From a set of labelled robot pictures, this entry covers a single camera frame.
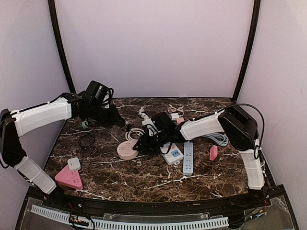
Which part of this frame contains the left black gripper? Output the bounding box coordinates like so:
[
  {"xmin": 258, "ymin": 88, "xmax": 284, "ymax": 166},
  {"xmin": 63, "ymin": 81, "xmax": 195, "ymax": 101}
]
[{"xmin": 87, "ymin": 102, "xmax": 122, "ymax": 127}]

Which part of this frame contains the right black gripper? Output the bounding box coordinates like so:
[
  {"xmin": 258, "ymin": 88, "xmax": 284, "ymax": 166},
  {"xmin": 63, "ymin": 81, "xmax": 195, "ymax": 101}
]
[{"xmin": 132, "ymin": 129, "xmax": 169, "ymax": 154}]

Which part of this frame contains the white pink cable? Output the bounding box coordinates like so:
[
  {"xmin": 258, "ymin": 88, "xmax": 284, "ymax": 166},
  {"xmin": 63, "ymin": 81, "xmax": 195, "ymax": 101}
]
[{"xmin": 126, "ymin": 128, "xmax": 144, "ymax": 143}]

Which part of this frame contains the white multicolour power strip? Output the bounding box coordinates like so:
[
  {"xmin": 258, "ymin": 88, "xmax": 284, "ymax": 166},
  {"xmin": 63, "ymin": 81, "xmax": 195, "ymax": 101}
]
[{"xmin": 139, "ymin": 106, "xmax": 185, "ymax": 166}]

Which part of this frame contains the green plug adapter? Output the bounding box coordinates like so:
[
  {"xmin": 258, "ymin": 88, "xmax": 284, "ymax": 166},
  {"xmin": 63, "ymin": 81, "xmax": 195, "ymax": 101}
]
[{"xmin": 80, "ymin": 121, "xmax": 89, "ymax": 129}]

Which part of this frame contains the black thin cable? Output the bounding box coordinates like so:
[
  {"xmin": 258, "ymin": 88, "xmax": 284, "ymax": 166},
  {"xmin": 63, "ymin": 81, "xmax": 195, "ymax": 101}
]
[{"xmin": 78, "ymin": 122, "xmax": 99, "ymax": 150}]

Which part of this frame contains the pink round socket base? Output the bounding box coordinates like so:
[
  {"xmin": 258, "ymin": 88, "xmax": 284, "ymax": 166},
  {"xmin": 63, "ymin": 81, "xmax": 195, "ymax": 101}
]
[{"xmin": 117, "ymin": 141, "xmax": 138, "ymax": 160}]

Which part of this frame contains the pink charger plug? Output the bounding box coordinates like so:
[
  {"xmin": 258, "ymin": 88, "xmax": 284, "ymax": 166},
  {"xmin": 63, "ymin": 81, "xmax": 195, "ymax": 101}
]
[{"xmin": 176, "ymin": 117, "xmax": 185, "ymax": 125}]

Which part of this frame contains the white charger with pink cable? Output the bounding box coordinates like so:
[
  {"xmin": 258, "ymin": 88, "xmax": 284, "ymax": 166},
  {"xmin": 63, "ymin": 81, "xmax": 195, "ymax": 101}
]
[{"xmin": 167, "ymin": 105, "xmax": 184, "ymax": 121}]

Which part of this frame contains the white square charger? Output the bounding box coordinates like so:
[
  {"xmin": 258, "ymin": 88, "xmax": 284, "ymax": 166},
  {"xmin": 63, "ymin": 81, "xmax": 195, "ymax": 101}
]
[{"xmin": 67, "ymin": 157, "xmax": 81, "ymax": 171}]

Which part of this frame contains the pink square plug adapter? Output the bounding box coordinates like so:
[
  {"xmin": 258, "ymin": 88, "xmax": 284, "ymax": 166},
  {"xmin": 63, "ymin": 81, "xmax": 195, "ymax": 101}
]
[{"xmin": 209, "ymin": 145, "xmax": 218, "ymax": 161}]

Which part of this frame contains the pink triangular power socket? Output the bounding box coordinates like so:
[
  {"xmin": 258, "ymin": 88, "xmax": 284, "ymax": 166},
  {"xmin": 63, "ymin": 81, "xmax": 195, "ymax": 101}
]
[{"xmin": 55, "ymin": 165, "xmax": 83, "ymax": 190}]

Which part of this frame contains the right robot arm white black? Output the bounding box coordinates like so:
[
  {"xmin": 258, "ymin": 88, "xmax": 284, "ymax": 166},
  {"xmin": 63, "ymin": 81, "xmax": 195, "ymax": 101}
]
[{"xmin": 133, "ymin": 103, "xmax": 265, "ymax": 208}]

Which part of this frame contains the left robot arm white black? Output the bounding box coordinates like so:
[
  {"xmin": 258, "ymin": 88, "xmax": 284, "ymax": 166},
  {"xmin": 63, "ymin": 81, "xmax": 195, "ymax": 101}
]
[{"xmin": 0, "ymin": 92, "xmax": 125, "ymax": 209}]

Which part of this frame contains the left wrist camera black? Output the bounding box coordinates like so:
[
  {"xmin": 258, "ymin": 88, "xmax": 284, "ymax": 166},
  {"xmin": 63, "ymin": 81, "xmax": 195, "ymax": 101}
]
[{"xmin": 86, "ymin": 80, "xmax": 114, "ymax": 107}]

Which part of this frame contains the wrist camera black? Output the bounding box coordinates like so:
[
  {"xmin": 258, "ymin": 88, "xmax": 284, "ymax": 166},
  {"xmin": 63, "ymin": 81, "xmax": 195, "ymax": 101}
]
[
  {"xmin": 86, "ymin": 80, "xmax": 114, "ymax": 107},
  {"xmin": 151, "ymin": 112, "xmax": 177, "ymax": 134}
]

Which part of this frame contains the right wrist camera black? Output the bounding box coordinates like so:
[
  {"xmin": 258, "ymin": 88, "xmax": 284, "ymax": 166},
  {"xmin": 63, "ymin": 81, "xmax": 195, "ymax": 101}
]
[{"xmin": 151, "ymin": 112, "xmax": 177, "ymax": 134}]

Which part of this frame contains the white slotted cable duct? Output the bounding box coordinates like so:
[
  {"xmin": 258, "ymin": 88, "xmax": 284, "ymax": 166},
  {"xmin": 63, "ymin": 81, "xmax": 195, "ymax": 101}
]
[{"xmin": 31, "ymin": 205, "xmax": 229, "ymax": 230}]

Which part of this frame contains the black front rail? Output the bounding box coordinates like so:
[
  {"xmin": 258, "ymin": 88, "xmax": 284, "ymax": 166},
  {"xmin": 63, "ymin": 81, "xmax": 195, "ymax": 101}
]
[{"xmin": 14, "ymin": 185, "xmax": 299, "ymax": 230}]

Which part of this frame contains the left black frame post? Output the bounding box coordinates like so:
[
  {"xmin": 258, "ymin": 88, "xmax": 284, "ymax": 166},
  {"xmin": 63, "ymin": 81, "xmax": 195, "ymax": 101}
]
[{"xmin": 47, "ymin": 0, "xmax": 76, "ymax": 93}]

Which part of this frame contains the black frame post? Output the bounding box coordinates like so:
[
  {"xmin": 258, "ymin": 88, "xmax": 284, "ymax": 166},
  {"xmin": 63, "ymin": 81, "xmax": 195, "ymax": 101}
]
[
  {"xmin": 232, "ymin": 0, "xmax": 261, "ymax": 103},
  {"xmin": 47, "ymin": 0, "xmax": 76, "ymax": 93}
]

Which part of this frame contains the right black frame post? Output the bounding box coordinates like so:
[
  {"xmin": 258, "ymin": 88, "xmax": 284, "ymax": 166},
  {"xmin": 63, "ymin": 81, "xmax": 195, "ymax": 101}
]
[{"xmin": 232, "ymin": 0, "xmax": 261, "ymax": 103}]

